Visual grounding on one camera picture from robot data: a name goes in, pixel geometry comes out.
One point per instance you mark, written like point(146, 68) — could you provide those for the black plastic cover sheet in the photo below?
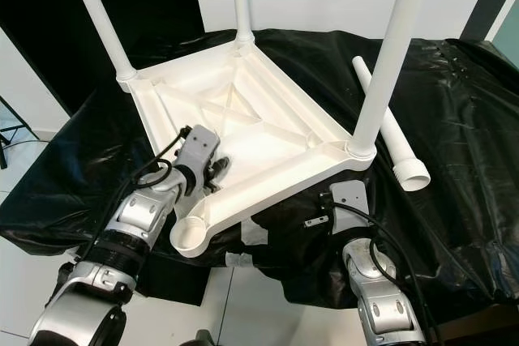
point(65, 184)

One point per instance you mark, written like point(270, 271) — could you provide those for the black door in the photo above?
point(49, 22)

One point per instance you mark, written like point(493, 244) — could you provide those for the dark robot leg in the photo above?
point(200, 338)

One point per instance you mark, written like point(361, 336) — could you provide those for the black tripod stand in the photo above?
point(12, 115)

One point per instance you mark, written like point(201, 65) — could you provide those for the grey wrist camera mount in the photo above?
point(350, 198)
point(199, 151)

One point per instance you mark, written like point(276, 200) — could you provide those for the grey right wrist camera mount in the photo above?
point(350, 198)

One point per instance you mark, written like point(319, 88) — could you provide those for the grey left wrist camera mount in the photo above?
point(199, 151)

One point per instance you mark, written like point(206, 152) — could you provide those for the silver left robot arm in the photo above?
point(142, 216)

